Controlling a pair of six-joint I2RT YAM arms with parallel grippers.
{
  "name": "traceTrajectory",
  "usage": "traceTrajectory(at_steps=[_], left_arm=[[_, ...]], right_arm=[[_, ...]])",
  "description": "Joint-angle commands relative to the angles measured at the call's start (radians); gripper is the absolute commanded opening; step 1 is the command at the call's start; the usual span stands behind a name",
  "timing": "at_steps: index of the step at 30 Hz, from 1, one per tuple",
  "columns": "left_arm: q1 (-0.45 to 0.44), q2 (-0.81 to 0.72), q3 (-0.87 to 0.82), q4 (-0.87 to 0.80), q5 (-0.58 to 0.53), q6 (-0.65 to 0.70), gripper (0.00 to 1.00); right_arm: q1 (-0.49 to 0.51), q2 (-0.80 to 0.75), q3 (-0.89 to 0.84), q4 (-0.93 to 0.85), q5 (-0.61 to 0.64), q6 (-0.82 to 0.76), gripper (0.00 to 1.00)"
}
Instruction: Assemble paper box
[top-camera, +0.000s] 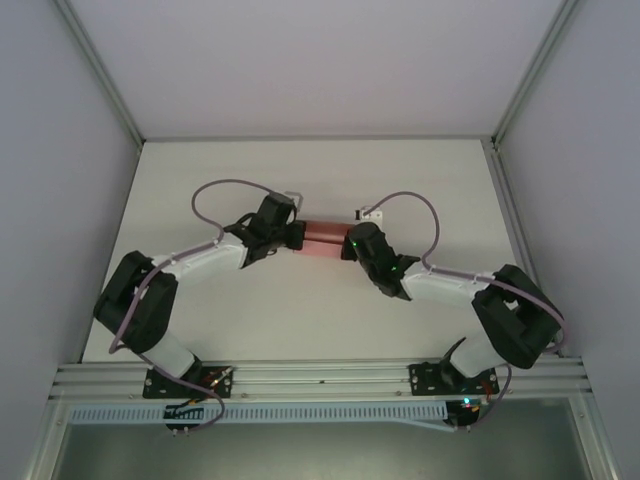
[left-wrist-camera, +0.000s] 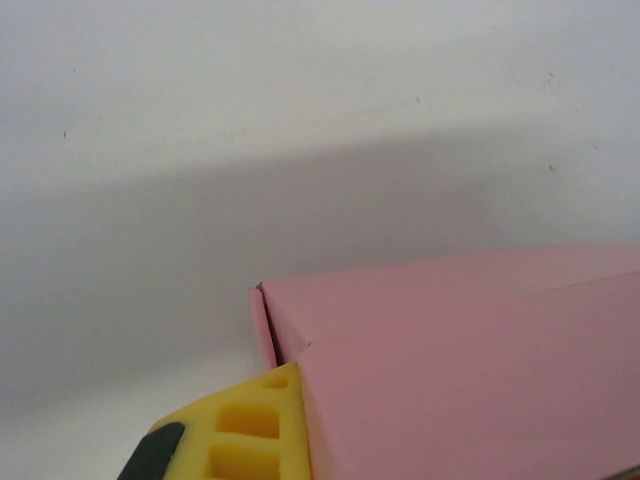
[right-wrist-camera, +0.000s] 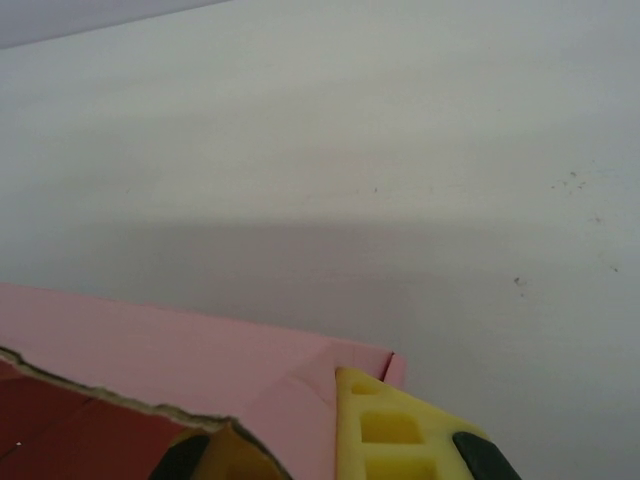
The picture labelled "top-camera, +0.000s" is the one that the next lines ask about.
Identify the grey metal panel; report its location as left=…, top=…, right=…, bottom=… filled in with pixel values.
left=43, top=423, right=604, bottom=480

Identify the aluminium frame post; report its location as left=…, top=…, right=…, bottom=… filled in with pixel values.
left=490, top=0, right=584, bottom=151
left=63, top=0, right=147, bottom=147

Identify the right aluminium frame post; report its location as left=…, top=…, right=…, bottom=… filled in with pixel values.
left=490, top=0, right=584, bottom=151

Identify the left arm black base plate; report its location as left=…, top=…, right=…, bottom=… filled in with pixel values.
left=143, top=364, right=236, bottom=402

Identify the left aluminium frame post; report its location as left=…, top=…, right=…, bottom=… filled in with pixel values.
left=63, top=0, right=147, bottom=147

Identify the black circuit board green light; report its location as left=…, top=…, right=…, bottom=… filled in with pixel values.
left=446, top=396, right=485, bottom=432

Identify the aluminium mounting rail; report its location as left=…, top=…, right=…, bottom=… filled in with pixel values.
left=48, top=355, right=592, bottom=402

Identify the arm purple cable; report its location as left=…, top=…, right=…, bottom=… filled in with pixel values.
left=108, top=178, right=281, bottom=439
left=360, top=190, right=572, bottom=432

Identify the white slotted cable duct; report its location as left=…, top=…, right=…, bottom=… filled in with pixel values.
left=67, top=401, right=450, bottom=427

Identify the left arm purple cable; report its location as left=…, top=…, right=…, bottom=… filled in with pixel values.
left=108, top=178, right=281, bottom=439

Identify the aluminium side rail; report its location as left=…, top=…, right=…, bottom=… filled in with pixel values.
left=480, top=139, right=564, bottom=357

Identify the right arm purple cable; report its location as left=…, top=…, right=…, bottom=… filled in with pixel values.
left=360, top=190, right=572, bottom=432

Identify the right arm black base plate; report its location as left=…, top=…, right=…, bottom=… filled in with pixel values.
left=408, top=360, right=499, bottom=397

